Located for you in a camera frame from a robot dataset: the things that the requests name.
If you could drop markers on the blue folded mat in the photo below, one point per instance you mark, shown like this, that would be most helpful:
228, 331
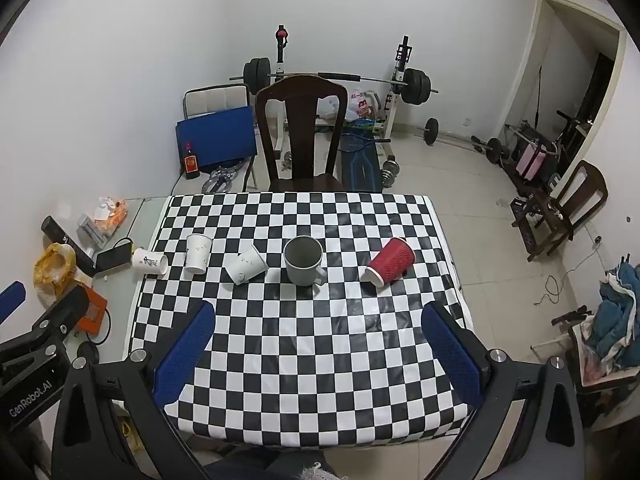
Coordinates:
217, 135

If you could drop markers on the white door frame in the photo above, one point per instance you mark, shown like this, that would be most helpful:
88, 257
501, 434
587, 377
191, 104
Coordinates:
532, 60

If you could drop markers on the chrome chair base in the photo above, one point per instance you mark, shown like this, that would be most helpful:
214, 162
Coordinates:
222, 179

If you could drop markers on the black white checkered tablecloth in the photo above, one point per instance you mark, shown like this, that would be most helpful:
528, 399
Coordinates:
320, 340

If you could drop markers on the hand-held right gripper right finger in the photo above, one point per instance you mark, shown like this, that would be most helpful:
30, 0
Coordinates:
452, 355

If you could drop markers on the dark wooden chair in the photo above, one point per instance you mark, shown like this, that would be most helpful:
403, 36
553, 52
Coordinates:
300, 130
575, 205

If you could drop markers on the orange box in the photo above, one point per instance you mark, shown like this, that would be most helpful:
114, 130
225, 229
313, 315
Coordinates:
95, 310

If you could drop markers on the orange snack packet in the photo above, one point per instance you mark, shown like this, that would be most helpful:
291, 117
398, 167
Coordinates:
114, 217

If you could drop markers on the yellow plastic bag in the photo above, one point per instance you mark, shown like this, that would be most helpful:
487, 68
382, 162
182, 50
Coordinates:
47, 270

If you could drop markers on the chrome dumbbell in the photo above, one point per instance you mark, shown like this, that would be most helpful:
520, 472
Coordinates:
391, 171

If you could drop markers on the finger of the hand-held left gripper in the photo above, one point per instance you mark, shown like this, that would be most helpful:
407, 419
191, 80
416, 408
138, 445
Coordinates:
11, 296
62, 312

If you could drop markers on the black long remote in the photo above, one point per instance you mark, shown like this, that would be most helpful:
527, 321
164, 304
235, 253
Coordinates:
65, 242

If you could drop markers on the red ribbed paper cup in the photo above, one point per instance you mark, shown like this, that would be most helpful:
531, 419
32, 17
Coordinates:
391, 262

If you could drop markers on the green box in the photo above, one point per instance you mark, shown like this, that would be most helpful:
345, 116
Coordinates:
361, 125

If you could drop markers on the dark bottle red label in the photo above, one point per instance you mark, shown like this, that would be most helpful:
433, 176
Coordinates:
190, 167

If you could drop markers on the white plastic bag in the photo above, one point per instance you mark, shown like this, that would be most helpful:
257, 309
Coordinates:
327, 107

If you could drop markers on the printed plastic bag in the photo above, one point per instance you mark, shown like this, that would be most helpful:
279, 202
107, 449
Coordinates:
362, 106

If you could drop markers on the blue clothes pile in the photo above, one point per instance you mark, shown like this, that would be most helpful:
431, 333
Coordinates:
617, 310

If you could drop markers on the small black barbell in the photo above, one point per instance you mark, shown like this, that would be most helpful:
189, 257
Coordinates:
432, 131

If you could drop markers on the black phone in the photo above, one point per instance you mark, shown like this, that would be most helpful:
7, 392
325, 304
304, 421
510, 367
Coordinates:
114, 257

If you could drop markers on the black low rack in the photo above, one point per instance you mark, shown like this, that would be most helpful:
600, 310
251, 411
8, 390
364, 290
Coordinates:
526, 225

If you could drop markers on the white side table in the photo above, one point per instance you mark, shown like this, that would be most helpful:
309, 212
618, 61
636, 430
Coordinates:
142, 217

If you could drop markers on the cluttered chair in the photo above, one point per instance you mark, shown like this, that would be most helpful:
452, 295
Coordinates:
600, 385

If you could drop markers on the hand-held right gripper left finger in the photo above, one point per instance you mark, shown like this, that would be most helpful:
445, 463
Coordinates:
184, 357

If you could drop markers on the white weight bench rack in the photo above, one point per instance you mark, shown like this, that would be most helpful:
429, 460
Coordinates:
395, 110

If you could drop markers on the white paper cup dark print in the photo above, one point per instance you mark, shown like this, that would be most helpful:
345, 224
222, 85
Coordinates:
149, 261

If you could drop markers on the grey box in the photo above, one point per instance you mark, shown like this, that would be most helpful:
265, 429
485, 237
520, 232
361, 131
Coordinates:
92, 232

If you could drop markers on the black bench pad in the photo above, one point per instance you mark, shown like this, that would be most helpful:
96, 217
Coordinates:
361, 165

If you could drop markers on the grey ceramic mug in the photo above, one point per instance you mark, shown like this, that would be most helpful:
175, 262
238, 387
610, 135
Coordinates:
303, 262

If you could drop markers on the pink bag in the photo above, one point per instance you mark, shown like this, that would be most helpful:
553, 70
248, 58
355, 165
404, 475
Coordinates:
531, 160

